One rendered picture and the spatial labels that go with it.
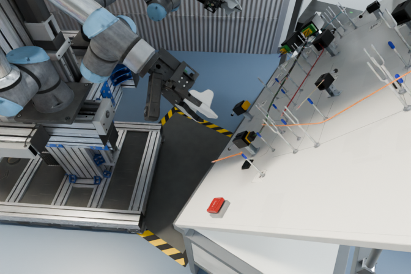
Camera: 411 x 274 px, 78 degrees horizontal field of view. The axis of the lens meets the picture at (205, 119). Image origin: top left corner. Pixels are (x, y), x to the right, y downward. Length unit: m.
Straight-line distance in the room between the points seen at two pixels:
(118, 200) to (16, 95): 1.15
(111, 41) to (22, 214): 1.68
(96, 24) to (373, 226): 0.64
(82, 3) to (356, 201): 0.77
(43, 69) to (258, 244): 1.03
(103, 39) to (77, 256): 1.71
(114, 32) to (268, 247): 0.94
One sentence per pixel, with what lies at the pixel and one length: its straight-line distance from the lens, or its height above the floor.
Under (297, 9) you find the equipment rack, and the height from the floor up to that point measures 1.22.
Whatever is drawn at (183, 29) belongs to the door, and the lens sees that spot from 3.23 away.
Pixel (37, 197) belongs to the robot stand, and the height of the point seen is 0.21.
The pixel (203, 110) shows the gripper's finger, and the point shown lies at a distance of 0.60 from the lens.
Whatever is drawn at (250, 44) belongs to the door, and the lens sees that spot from 3.31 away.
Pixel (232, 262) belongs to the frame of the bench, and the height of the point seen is 0.80.
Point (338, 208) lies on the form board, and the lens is 0.56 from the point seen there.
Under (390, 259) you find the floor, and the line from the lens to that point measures 2.29.
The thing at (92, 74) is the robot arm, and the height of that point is 1.48.
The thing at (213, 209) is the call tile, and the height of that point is 1.13.
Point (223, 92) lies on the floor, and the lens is 2.78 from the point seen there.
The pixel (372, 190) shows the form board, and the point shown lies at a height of 1.46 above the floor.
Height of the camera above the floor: 1.89
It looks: 49 degrees down
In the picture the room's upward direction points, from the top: straight up
